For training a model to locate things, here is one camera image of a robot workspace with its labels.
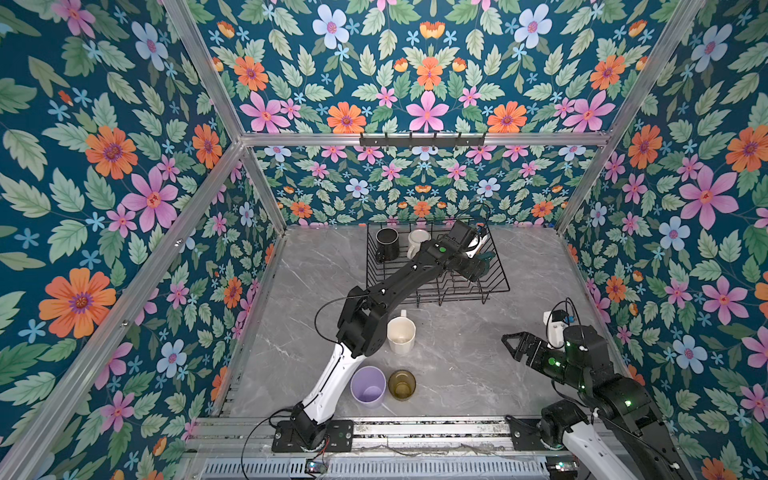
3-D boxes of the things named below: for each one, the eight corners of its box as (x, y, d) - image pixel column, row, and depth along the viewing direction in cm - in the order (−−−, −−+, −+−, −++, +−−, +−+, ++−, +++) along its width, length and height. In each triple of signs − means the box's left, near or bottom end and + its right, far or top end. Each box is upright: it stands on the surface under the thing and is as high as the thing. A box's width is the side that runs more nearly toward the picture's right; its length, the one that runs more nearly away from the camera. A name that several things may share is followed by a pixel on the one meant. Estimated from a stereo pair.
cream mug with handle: (399, 363, 87) (399, 350, 79) (382, 341, 91) (380, 326, 83) (422, 345, 90) (423, 330, 82) (404, 325, 95) (404, 309, 87)
